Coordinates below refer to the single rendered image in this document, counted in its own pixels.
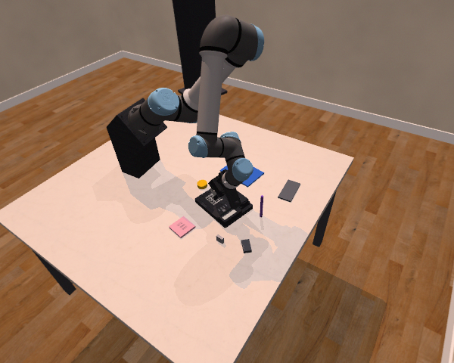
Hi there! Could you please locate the pink sticky note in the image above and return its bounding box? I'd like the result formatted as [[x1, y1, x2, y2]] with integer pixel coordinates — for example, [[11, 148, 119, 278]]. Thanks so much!
[[169, 216, 196, 238]]

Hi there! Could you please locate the orange short cylinder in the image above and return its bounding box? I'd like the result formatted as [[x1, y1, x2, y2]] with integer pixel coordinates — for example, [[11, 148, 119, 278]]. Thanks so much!
[[197, 180, 207, 189]]

